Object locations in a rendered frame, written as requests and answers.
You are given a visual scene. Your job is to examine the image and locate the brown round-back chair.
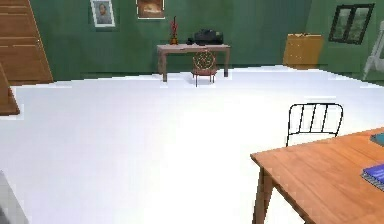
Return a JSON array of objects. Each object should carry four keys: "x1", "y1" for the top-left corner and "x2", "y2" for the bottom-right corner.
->
[{"x1": 191, "y1": 49, "x2": 219, "y2": 88}]

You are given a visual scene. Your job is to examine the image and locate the orange wooden dining table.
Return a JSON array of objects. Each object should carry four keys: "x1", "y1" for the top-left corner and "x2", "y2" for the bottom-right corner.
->
[{"x1": 250, "y1": 126, "x2": 384, "y2": 224}]

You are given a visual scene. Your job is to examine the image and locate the white chair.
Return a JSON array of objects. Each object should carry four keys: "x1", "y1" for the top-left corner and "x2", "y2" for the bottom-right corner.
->
[{"x1": 362, "y1": 20, "x2": 384, "y2": 81}]

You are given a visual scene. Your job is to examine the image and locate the brown wooden desk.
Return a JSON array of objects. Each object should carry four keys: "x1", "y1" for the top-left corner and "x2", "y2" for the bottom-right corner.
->
[{"x1": 156, "y1": 43, "x2": 232, "y2": 83}]

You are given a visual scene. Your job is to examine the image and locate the black boxy device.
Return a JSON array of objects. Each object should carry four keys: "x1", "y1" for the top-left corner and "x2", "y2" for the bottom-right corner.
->
[{"x1": 186, "y1": 28, "x2": 225, "y2": 46}]

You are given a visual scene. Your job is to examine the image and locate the red plant in pot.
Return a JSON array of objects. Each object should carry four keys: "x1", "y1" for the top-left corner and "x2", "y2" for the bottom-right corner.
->
[{"x1": 169, "y1": 15, "x2": 179, "y2": 46}]

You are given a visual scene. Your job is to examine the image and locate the brown framed picture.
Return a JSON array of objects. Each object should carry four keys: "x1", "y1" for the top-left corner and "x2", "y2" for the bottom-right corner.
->
[{"x1": 136, "y1": 0, "x2": 166, "y2": 20}]

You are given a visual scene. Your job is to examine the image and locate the yellow wooden cabinet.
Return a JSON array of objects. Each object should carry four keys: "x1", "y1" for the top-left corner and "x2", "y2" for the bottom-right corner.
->
[{"x1": 282, "y1": 32, "x2": 325, "y2": 70}]

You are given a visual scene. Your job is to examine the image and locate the white-framed portrait picture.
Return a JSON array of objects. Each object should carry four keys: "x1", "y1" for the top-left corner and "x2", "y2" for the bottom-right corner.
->
[{"x1": 89, "y1": 0, "x2": 116, "y2": 28}]

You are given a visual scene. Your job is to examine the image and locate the black-framed window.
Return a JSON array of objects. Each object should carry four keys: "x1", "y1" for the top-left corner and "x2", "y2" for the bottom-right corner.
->
[{"x1": 328, "y1": 3, "x2": 376, "y2": 46}]

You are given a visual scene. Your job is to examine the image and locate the brown wooden chest of drawers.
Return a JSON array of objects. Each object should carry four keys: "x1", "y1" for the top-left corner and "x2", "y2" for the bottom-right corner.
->
[{"x1": 0, "y1": 0, "x2": 54, "y2": 117}]

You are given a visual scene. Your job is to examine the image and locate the teal book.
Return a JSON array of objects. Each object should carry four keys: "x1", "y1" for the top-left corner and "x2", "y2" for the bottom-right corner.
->
[{"x1": 369, "y1": 132, "x2": 384, "y2": 148}]

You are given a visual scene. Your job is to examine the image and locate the blue book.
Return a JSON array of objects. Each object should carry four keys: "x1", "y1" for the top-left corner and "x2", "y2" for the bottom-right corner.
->
[{"x1": 361, "y1": 162, "x2": 384, "y2": 193}]

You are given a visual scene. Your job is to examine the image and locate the grey furniture corner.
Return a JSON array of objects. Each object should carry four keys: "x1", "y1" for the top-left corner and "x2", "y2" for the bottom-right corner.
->
[{"x1": 0, "y1": 170, "x2": 32, "y2": 224}]

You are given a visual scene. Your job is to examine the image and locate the black wire chair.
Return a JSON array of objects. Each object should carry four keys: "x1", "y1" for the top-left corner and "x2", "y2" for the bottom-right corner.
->
[{"x1": 285, "y1": 103, "x2": 344, "y2": 147}]

